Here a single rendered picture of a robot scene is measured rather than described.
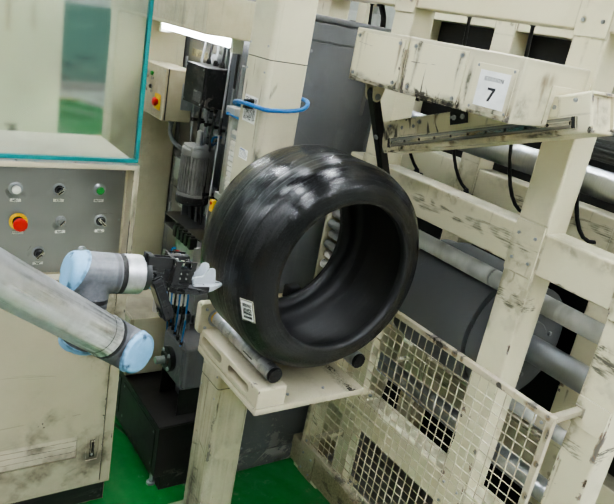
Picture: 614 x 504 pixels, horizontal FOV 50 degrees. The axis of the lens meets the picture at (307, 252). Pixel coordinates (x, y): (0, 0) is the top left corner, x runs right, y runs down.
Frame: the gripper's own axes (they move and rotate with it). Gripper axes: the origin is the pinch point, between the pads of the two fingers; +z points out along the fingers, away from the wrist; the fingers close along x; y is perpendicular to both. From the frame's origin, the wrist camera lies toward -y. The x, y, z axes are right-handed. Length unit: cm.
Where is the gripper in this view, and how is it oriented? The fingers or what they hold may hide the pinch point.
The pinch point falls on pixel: (216, 286)
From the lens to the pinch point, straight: 163.2
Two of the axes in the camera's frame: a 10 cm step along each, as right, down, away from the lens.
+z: 8.0, 0.7, 6.0
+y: 2.8, -9.3, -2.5
